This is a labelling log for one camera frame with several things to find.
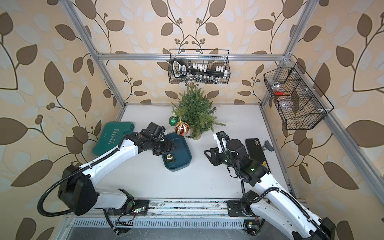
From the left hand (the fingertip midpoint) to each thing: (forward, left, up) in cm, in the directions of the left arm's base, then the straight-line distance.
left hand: (171, 147), depth 81 cm
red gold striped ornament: (+2, -7, +15) cm, 16 cm away
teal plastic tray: (-1, -3, -12) cm, 12 cm away
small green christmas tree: (+12, -12, +18) cm, 25 cm away
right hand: (-5, -19, +6) cm, 21 cm away
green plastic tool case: (+15, +43, -10) cm, 47 cm away
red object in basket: (+24, -58, +19) cm, 66 cm away
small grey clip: (+9, -61, -12) cm, 63 cm away
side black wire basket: (+13, -66, +21) cm, 70 cm away
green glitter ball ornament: (+10, -1, +11) cm, 15 cm away
